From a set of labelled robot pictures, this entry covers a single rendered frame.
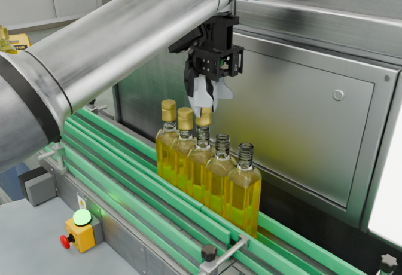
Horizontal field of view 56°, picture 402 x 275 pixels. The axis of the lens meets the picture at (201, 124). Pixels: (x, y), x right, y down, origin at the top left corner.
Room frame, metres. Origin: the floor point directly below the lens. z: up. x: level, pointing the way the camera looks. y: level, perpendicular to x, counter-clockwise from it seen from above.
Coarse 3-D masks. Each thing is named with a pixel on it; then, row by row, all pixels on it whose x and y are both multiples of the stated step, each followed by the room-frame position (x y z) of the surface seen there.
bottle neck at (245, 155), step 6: (240, 144) 0.65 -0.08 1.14; (246, 144) 0.65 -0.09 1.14; (240, 150) 0.63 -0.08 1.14; (246, 150) 0.63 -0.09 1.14; (252, 150) 0.63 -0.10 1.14; (240, 156) 0.63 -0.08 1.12; (246, 156) 0.63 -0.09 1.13; (252, 156) 0.63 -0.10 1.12; (240, 162) 0.63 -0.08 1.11; (246, 162) 0.63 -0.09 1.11; (240, 168) 0.63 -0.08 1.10; (246, 168) 0.63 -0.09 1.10
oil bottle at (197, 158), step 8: (192, 152) 0.71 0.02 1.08; (200, 152) 0.70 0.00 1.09; (208, 152) 0.70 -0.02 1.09; (192, 160) 0.71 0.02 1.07; (200, 160) 0.69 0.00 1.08; (192, 168) 0.71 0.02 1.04; (200, 168) 0.69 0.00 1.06; (192, 176) 0.71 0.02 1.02; (200, 176) 0.69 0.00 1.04; (192, 184) 0.71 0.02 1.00; (200, 184) 0.69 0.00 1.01; (192, 192) 0.71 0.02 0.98; (200, 192) 0.69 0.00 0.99; (200, 200) 0.69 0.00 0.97
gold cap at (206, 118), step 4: (204, 108) 0.70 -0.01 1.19; (208, 108) 0.71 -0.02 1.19; (204, 112) 0.70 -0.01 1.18; (208, 112) 0.71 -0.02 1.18; (200, 116) 0.70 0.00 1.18; (204, 116) 0.70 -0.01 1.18; (208, 116) 0.71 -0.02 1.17; (196, 120) 0.71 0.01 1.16; (200, 120) 0.70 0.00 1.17; (204, 120) 0.70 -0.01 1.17; (208, 120) 0.71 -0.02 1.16; (200, 124) 0.70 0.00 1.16; (204, 124) 0.70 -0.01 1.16; (208, 124) 0.71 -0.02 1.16
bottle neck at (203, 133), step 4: (196, 128) 0.72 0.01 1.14; (200, 128) 0.73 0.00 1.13; (204, 128) 0.73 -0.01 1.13; (208, 128) 0.71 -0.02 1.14; (196, 132) 0.72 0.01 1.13; (200, 132) 0.71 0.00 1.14; (204, 132) 0.71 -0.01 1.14; (208, 132) 0.71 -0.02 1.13; (196, 136) 0.72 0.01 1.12; (200, 136) 0.71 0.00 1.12; (204, 136) 0.71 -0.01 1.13; (208, 136) 0.71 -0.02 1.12; (200, 140) 0.71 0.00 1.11; (204, 140) 0.71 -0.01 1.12; (208, 140) 0.71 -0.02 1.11; (200, 144) 0.71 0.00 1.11; (204, 144) 0.71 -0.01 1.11; (208, 144) 0.71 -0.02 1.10; (200, 148) 0.71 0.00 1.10; (204, 148) 0.71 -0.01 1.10
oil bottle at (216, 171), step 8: (208, 160) 0.68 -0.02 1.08; (216, 160) 0.67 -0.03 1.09; (224, 160) 0.66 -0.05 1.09; (232, 160) 0.67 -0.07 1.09; (208, 168) 0.67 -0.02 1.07; (216, 168) 0.65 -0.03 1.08; (224, 168) 0.65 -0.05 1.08; (208, 176) 0.67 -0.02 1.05; (216, 176) 0.65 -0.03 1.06; (224, 176) 0.64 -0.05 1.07; (208, 184) 0.67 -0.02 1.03; (216, 184) 0.65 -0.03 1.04; (224, 184) 0.64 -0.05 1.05; (208, 192) 0.67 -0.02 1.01; (216, 192) 0.65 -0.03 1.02; (224, 192) 0.64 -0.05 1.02; (208, 200) 0.67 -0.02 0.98; (216, 200) 0.65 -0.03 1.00; (224, 200) 0.64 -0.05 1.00; (216, 208) 0.65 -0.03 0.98; (224, 208) 0.64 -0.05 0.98; (224, 216) 0.65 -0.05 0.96
